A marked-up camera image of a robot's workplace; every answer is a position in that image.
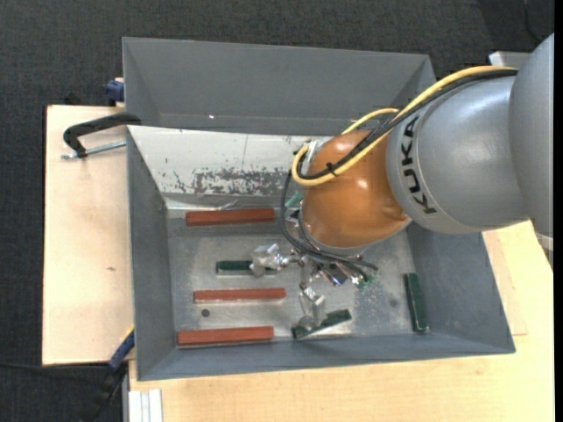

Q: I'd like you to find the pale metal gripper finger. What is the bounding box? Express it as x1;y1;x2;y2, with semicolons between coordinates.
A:
249;243;295;278
296;285;328;330

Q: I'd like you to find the dark green flat block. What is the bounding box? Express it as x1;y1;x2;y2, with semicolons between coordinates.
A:
403;272;429;334
215;258;277;276
290;308;354;340

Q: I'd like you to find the red-brown flat block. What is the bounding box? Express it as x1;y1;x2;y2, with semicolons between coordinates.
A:
185;207;276;228
193;287;288;305
176;325;275;347

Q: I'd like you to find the grey metal bin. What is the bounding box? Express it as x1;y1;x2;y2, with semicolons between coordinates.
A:
121;36;516;382

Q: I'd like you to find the pale wood board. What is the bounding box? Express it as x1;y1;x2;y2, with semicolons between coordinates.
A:
41;105;135;367

